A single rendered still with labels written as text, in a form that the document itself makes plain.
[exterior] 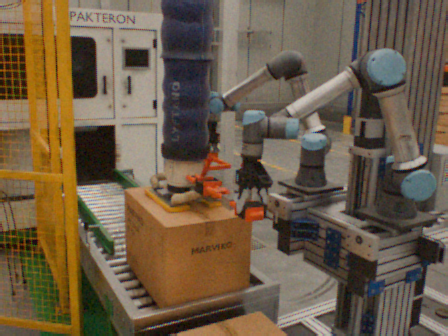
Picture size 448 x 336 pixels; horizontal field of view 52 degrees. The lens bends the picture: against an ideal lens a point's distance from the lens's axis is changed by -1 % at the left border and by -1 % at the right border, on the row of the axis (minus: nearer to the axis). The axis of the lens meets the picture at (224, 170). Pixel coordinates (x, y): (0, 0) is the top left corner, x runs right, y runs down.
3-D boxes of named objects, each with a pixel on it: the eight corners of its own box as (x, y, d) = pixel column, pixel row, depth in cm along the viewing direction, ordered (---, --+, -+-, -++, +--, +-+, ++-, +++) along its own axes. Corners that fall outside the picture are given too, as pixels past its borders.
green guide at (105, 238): (50, 184, 383) (49, 173, 381) (63, 183, 388) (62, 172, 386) (95, 258, 247) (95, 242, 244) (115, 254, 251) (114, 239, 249)
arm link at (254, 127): (268, 113, 157) (243, 112, 157) (266, 145, 159) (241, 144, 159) (266, 110, 164) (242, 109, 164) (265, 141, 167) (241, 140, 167)
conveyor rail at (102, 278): (47, 202, 385) (45, 180, 381) (53, 201, 387) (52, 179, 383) (131, 360, 188) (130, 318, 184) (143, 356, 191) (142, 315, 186)
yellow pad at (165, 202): (144, 192, 230) (144, 183, 228) (163, 190, 234) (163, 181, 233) (169, 213, 200) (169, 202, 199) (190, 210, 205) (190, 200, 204)
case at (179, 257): (125, 261, 245) (124, 188, 236) (195, 249, 263) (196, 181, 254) (166, 317, 194) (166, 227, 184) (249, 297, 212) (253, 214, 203)
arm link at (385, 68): (426, 186, 173) (388, 44, 161) (443, 198, 158) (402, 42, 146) (394, 196, 174) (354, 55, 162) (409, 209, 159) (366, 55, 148)
